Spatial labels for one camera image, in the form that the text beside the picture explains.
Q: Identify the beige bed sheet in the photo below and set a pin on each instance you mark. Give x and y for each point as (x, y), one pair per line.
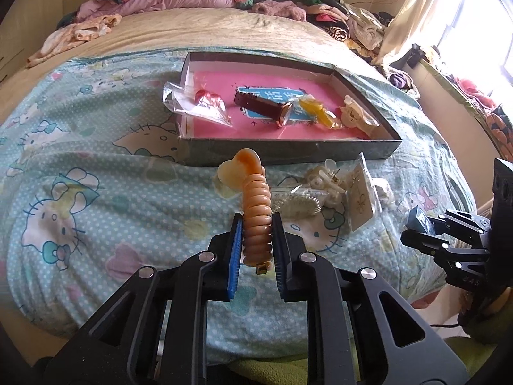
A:
(181, 29)

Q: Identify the cream wardrobe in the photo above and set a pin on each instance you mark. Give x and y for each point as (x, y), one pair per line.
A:
(23, 31)

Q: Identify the cream curtain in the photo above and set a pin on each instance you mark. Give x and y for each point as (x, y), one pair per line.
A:
(417, 22)

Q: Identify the pearl hair clip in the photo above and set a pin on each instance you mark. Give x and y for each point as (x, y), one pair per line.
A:
(325, 177)

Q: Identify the small clear jewelry bag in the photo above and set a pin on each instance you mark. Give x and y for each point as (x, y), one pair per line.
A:
(366, 195)

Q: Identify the mauve fluffy garment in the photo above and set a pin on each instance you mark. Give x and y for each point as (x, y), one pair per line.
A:
(286, 9)

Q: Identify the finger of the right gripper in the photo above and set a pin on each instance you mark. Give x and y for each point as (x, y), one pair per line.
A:
(439, 248)
(454, 222)

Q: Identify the yellow hair clip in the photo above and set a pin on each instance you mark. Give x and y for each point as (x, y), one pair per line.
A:
(322, 115)

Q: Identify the orange spiral hair clip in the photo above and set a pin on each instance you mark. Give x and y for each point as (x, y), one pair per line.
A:
(245, 173)

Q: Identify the purple clothes heap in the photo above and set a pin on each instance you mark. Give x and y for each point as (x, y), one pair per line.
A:
(402, 81)

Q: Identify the green fleece sleeve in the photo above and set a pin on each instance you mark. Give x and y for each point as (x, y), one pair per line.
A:
(294, 370)

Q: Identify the cream claw hair clip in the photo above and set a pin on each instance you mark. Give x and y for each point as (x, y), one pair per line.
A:
(353, 115)

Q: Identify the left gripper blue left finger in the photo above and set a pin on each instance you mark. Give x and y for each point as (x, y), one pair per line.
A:
(223, 276)

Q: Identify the Hello Kitty blue blanket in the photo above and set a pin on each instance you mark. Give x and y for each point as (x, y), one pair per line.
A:
(92, 190)

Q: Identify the small blue box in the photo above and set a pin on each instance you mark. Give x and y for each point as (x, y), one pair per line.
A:
(418, 221)

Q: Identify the pink patterned garment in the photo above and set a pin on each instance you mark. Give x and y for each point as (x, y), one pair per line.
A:
(72, 36)

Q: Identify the pile of clothes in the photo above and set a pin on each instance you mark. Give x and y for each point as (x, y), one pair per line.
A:
(360, 30)

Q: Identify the grey cardboard box tray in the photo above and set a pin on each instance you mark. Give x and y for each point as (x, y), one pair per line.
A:
(211, 152)

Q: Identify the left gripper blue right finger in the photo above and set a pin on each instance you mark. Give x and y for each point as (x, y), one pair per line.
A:
(286, 249)

